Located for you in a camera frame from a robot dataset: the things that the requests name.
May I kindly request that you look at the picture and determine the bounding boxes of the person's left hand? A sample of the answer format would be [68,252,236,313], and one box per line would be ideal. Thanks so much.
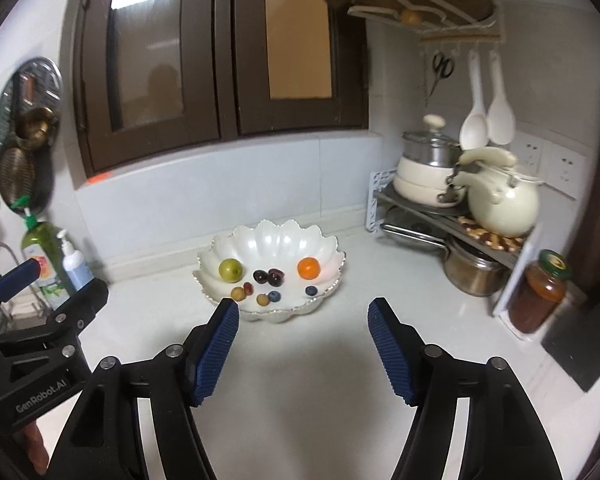
[14,419,50,480]

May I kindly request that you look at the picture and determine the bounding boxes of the glass pot lid cream knob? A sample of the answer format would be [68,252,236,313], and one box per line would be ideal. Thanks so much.
[402,114,461,149]

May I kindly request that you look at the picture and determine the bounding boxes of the white wall socket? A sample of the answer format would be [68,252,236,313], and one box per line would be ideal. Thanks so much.
[546,141,594,197]
[511,132,544,172]

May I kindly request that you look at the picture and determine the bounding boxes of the brass ladle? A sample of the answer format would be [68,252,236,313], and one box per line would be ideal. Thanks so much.
[12,106,61,152]

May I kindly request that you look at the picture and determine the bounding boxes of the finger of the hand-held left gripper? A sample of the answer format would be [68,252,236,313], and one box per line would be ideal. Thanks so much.
[0,259,42,342]
[0,278,110,358]

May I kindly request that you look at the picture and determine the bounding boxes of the steel pan with handle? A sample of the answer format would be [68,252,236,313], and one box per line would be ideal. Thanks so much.
[380,221,452,252]

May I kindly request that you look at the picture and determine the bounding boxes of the dark brown panel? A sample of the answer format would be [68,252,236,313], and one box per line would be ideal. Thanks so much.
[540,87,600,392]

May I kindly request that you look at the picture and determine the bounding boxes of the green dish soap bottle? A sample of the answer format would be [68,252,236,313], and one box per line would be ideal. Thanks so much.
[20,220,76,312]

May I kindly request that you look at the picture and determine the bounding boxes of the black scissors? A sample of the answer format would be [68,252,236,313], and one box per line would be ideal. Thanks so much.
[427,52,455,96]

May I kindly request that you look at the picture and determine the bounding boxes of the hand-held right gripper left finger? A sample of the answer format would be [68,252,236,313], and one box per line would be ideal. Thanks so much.
[50,298,241,480]

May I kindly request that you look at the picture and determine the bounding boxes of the cream kettle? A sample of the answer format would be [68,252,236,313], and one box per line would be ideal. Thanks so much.
[454,147,542,239]

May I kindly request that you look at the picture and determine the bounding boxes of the white pump bottle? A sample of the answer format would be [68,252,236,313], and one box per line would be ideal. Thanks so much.
[56,230,96,292]

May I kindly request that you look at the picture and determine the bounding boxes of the white rice paddle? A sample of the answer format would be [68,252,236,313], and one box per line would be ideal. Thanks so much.
[487,50,517,145]

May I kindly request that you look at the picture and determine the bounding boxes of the round metal steamer plate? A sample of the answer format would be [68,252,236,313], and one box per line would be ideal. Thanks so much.
[0,57,63,147]

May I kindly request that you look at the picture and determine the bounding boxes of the white and steel shelf rack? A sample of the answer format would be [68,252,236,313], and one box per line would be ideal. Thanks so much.
[367,170,544,322]

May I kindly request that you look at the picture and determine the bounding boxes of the brown mesh strainer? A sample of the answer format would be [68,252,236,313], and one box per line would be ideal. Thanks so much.
[0,145,51,212]

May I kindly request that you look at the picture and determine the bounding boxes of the steel steamer pot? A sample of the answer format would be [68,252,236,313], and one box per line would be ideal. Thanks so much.
[404,140,459,167]

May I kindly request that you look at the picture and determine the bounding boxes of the green plum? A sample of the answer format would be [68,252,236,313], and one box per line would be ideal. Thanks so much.
[219,258,245,283]

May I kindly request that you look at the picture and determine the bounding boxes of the mandarin orange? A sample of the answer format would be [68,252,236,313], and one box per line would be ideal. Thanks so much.
[297,257,321,281]

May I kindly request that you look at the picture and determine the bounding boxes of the white wire board holder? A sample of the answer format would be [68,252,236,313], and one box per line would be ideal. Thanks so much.
[347,0,502,29]

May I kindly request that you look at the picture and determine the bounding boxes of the white ladle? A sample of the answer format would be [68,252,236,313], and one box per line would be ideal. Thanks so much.
[460,50,491,151]

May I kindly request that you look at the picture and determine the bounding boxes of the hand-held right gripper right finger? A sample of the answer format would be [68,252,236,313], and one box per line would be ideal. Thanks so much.
[368,297,564,480]

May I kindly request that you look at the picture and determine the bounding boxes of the wooden hook rail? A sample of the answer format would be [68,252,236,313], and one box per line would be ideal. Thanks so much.
[420,29,504,44]

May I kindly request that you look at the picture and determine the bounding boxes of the glass jar brown sauce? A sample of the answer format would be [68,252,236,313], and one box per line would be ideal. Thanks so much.
[509,250,574,335]

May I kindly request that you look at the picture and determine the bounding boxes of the brown patterned trivet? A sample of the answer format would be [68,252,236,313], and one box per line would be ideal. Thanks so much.
[456,215,524,252]

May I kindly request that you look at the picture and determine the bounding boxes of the white scalloped bowl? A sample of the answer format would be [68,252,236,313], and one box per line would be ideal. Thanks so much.
[193,219,348,323]

